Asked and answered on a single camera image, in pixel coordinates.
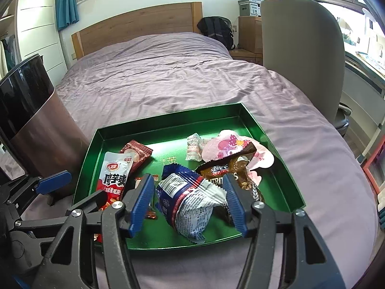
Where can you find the small white snack packet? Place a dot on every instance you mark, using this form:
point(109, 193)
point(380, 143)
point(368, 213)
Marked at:
point(194, 147)

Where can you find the bed with purple sheet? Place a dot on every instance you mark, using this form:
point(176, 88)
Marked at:
point(180, 78)

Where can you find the wooden headboard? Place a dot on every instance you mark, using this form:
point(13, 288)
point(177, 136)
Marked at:
point(135, 27)

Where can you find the brown wafer packet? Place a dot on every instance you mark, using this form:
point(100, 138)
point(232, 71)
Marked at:
point(151, 214)

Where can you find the blue white snack packet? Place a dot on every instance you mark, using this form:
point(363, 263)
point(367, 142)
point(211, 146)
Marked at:
point(186, 204)

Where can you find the white printer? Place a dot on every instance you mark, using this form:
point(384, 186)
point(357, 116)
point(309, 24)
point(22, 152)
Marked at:
point(249, 6)

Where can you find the red frame rack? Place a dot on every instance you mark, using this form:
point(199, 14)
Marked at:
point(373, 171)

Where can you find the black backpack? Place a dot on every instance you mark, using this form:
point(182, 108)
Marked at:
point(216, 31)

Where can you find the teal curtain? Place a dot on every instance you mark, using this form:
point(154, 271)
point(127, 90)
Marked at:
point(67, 0)

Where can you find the wooden nightstand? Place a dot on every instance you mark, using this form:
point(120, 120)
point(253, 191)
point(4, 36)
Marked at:
point(249, 36)

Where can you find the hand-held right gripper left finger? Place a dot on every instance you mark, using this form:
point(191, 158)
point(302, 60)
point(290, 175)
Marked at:
point(140, 204)

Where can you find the hanging clothes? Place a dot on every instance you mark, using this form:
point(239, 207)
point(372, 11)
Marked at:
point(9, 54)

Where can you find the long red snack packet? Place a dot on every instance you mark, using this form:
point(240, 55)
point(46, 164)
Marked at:
point(115, 174)

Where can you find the brown and black trash bin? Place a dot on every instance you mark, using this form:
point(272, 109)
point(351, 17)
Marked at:
point(39, 126)

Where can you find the beige chair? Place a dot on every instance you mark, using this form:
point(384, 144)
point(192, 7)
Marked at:
point(300, 57)

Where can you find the small dark red snack packet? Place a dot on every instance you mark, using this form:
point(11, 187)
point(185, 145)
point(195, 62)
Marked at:
point(137, 153)

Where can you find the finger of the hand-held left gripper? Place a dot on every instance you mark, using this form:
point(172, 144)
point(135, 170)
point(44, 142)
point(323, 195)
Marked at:
point(55, 181)
point(90, 200)

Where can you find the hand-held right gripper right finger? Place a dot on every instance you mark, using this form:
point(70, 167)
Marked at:
point(237, 204)

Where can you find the pink cartoon snack packet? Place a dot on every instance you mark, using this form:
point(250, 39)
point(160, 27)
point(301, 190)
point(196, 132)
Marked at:
point(228, 147)

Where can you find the brown oat snack packet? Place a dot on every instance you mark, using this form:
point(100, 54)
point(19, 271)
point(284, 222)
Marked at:
point(231, 168)

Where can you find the green shallow box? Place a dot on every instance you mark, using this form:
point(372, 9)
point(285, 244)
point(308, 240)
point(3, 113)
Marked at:
point(168, 126)

